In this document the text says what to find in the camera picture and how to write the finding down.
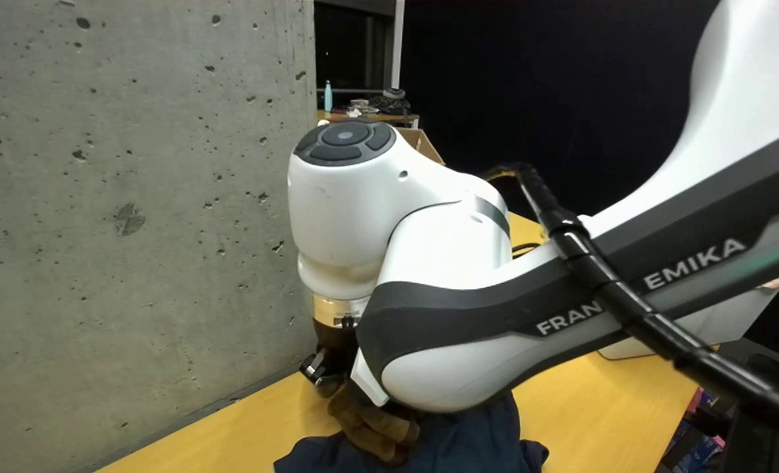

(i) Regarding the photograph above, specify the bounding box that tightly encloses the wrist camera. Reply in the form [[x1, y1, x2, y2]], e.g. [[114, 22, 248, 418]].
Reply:
[[299, 348, 346, 399]]

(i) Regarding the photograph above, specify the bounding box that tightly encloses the cardboard box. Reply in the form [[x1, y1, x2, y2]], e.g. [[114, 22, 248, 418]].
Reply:
[[396, 127, 445, 166]]

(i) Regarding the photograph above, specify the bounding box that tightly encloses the heap of black gear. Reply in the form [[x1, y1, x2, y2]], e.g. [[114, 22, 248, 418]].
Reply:
[[368, 88, 412, 116]]

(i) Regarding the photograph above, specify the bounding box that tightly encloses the blue cloth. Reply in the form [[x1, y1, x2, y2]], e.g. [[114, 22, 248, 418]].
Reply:
[[274, 392, 550, 473]]

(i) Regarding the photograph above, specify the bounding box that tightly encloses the brown moose toy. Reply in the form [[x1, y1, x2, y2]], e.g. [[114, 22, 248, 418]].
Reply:
[[328, 383, 422, 466]]

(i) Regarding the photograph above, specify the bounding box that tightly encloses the colourful printed box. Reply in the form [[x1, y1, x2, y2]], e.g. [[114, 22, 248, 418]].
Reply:
[[659, 386, 726, 473]]

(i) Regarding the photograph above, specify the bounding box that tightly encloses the wooden table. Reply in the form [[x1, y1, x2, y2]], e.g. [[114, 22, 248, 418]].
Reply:
[[317, 109, 421, 129]]

